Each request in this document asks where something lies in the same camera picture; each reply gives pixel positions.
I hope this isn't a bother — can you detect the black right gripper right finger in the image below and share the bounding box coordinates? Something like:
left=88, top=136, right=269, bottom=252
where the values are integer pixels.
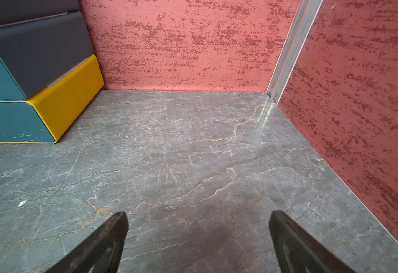
left=268, top=210, right=354, bottom=273

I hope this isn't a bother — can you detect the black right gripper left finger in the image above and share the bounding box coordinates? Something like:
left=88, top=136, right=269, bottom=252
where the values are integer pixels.
left=47, top=212, right=129, bottom=273

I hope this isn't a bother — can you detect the teal drawer cabinet yellow trim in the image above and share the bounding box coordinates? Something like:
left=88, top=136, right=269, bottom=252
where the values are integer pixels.
left=0, top=1, right=104, bottom=143

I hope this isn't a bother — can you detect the aluminium corner post right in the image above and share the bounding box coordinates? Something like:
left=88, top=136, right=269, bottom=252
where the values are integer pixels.
left=266, top=0, right=323, bottom=105

